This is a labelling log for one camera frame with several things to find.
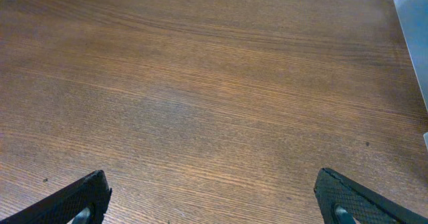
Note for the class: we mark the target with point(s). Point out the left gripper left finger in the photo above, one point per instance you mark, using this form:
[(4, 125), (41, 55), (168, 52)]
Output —
[(84, 201)]

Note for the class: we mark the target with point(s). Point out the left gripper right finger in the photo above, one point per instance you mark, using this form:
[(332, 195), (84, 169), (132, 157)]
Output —
[(342, 200)]

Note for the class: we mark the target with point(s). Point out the clear plastic storage bin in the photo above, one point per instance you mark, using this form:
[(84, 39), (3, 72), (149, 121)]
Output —
[(412, 16)]

